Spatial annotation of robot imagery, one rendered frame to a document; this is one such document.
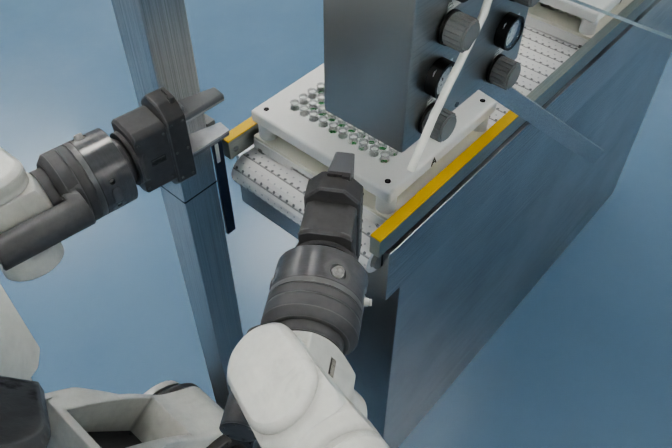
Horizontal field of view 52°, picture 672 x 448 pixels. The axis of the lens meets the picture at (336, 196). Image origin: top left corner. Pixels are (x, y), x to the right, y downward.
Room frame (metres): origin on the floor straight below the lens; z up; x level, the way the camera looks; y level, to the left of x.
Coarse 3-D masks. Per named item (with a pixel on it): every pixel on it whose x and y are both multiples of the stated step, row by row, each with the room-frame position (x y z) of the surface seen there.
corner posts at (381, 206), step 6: (486, 120) 0.75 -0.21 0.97; (258, 126) 0.74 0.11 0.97; (480, 126) 0.75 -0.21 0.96; (486, 126) 0.76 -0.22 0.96; (264, 132) 0.73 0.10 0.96; (270, 132) 0.73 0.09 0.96; (264, 138) 0.73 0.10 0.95; (270, 138) 0.73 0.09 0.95; (378, 198) 0.60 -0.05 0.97; (396, 198) 0.60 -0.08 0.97; (378, 204) 0.60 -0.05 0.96; (384, 204) 0.59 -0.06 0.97; (390, 204) 0.59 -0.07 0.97; (396, 204) 0.60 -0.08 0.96; (378, 210) 0.60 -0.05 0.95; (384, 210) 0.59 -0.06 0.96; (390, 210) 0.59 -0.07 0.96
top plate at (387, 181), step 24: (312, 72) 0.83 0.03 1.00; (288, 96) 0.78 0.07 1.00; (480, 96) 0.78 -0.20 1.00; (264, 120) 0.73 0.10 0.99; (288, 120) 0.72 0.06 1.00; (336, 120) 0.72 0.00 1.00; (480, 120) 0.73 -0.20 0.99; (312, 144) 0.67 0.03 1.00; (336, 144) 0.67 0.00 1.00; (432, 144) 0.67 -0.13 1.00; (456, 144) 0.69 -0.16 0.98; (360, 168) 0.63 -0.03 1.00; (384, 168) 0.63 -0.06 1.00; (384, 192) 0.59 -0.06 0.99
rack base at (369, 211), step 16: (256, 144) 0.74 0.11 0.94; (272, 144) 0.73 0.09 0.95; (288, 144) 0.73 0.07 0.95; (464, 144) 0.73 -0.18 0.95; (288, 160) 0.70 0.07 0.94; (304, 160) 0.69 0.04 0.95; (448, 160) 0.69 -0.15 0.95; (432, 176) 0.66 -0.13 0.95; (368, 192) 0.63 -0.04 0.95; (416, 192) 0.63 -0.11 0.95; (368, 208) 0.60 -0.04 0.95
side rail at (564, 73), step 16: (608, 32) 0.99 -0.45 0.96; (592, 48) 0.95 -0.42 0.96; (576, 64) 0.91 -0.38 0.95; (544, 80) 0.86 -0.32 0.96; (560, 80) 0.87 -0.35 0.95; (528, 96) 0.82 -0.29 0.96; (544, 96) 0.84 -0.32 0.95; (512, 128) 0.77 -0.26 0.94; (496, 144) 0.74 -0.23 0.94; (480, 160) 0.71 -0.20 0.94; (464, 176) 0.68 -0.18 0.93; (448, 192) 0.65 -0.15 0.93; (400, 224) 0.57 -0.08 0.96; (384, 240) 0.54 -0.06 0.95
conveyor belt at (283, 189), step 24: (528, 48) 1.00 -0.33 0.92; (552, 48) 1.00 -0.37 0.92; (576, 48) 1.00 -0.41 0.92; (528, 72) 0.93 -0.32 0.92; (552, 72) 0.93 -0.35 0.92; (240, 168) 0.71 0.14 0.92; (264, 168) 0.70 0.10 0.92; (264, 192) 0.67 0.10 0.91; (288, 192) 0.66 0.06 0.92; (288, 216) 0.64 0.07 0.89
